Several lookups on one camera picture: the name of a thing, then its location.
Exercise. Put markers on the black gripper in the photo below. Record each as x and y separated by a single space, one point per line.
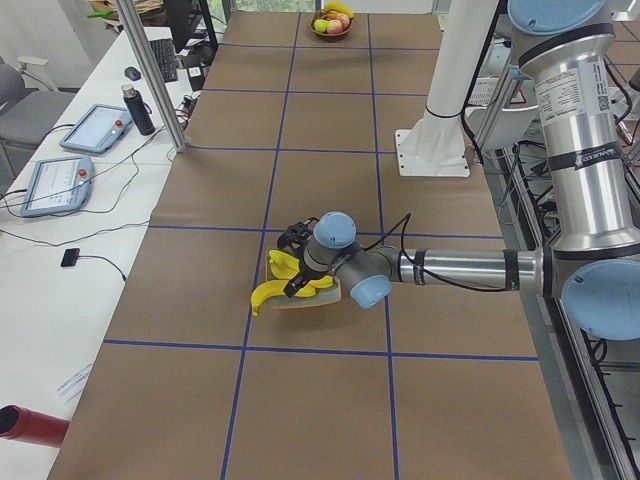
303 276

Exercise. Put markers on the yellow banana top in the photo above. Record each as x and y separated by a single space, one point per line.
285 266

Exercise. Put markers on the yellow banana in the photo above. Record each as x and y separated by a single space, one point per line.
285 266
276 289
325 282
338 7

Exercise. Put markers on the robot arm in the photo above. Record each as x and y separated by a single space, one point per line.
592 266

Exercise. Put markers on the grey square plate orange rim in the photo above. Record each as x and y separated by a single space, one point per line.
324 296

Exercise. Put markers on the woven wicker basket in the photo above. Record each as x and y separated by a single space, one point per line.
330 26

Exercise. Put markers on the black small box device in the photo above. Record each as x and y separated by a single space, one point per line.
70 257

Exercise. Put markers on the black water bottle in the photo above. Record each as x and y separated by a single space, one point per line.
137 109

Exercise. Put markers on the teach pendant far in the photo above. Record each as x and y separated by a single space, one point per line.
98 129

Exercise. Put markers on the teach pendant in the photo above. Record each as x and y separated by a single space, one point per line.
98 129
60 185

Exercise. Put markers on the teach pendant near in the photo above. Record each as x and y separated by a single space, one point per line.
60 185

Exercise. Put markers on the computer mouse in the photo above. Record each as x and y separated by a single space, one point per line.
132 73

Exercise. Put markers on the black keyboard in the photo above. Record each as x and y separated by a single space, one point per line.
165 57

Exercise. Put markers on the yellow banana bottom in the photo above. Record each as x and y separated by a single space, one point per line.
338 7

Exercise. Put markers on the black monitor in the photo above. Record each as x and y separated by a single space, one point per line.
183 16

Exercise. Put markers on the red fire extinguisher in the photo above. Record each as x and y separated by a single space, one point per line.
28 426

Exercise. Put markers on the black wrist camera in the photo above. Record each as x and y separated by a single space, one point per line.
296 235

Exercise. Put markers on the aluminium frame post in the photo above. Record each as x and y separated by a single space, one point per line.
129 18

